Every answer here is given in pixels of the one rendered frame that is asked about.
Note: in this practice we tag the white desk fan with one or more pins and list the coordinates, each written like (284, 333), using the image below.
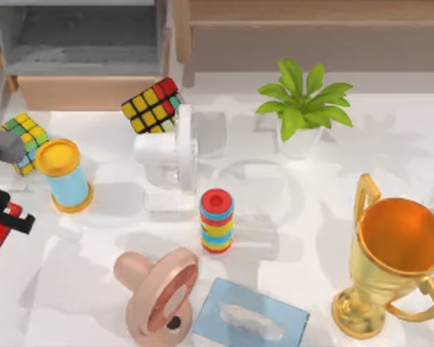
(184, 144)

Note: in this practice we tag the stack of coloured rings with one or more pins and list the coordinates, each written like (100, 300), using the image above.
(217, 224)

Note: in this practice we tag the yellow and red puzzle cube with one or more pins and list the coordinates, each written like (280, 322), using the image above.
(150, 105)

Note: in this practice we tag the green plant in white pot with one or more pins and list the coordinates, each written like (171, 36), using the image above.
(304, 101)

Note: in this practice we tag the pink desk fan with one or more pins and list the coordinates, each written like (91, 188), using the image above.
(166, 285)

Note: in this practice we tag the light blue tissue box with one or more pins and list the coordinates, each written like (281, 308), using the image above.
(217, 307)

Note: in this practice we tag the yellow and blue cylinder can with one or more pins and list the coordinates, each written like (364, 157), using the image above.
(67, 180)

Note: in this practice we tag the white tissue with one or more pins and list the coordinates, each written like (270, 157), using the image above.
(249, 321)

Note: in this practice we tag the pale wooden drawer front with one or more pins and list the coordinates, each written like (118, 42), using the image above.
(79, 92)

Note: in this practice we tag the wooden cupboard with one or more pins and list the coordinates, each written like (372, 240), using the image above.
(311, 36)

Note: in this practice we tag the grey pierced drawer inside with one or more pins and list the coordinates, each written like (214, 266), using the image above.
(83, 47)

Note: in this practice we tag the green and yellow puzzle cube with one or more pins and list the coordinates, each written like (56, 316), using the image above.
(29, 132)

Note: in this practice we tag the gold trophy cup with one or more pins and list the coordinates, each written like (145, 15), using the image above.
(387, 267)

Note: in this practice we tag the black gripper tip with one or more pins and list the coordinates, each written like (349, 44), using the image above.
(0, 211)

